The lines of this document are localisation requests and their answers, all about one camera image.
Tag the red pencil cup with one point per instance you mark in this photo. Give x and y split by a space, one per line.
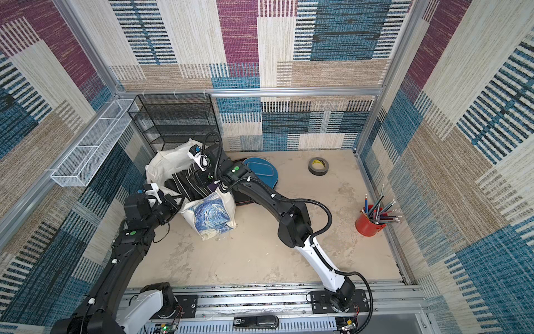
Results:
366 227

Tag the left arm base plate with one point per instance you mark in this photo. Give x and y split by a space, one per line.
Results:
185 307

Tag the white canvas starry night bag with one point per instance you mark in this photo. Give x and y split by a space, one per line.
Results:
205 208

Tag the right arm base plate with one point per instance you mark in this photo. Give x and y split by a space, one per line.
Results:
324 302

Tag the black tape roll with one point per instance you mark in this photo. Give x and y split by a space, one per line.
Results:
318 166

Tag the black wire mesh shelf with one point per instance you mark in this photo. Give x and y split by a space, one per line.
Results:
166 121

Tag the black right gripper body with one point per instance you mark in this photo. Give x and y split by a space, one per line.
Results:
213 165

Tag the black handheld scanner device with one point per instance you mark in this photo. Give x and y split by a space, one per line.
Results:
256 322

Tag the white wire mesh basket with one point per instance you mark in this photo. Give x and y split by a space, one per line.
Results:
82 163

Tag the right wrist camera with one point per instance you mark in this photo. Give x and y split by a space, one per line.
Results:
201 160

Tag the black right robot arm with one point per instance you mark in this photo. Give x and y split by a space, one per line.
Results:
295 227

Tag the black blue paddle case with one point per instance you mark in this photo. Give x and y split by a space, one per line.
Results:
264 170

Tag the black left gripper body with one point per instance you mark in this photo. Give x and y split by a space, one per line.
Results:
166 211

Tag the aluminium front rail frame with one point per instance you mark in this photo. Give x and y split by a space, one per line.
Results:
395 308

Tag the black red paddle case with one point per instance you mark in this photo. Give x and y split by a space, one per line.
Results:
241 194

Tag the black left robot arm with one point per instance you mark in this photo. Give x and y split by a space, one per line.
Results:
98 312

